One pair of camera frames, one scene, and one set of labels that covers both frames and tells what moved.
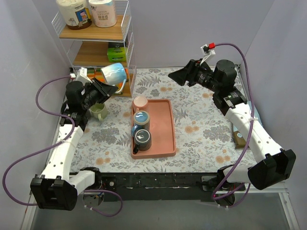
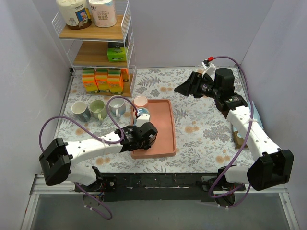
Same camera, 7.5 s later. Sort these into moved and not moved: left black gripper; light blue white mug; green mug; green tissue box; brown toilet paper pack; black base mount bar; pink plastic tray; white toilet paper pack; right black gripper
Moved: right black gripper; light blue white mug; left black gripper
Not moved: brown toilet paper pack; green mug; green tissue box; black base mount bar; white toilet paper pack; pink plastic tray
